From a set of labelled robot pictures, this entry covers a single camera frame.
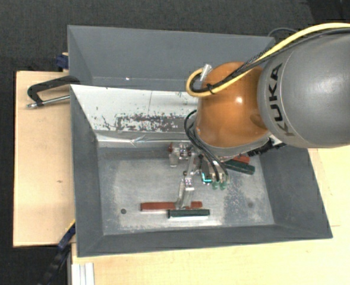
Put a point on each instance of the grey metal bin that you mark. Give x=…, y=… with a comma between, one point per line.
x=151, y=183

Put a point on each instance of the pale wood board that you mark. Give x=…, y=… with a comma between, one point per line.
x=41, y=165

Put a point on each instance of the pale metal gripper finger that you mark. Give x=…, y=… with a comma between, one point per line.
x=183, y=152
x=185, y=193

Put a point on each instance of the dark green flat block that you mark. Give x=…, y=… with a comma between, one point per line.
x=189, y=213
x=240, y=168

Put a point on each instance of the red-brown flat block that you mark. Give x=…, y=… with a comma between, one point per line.
x=242, y=159
x=155, y=206

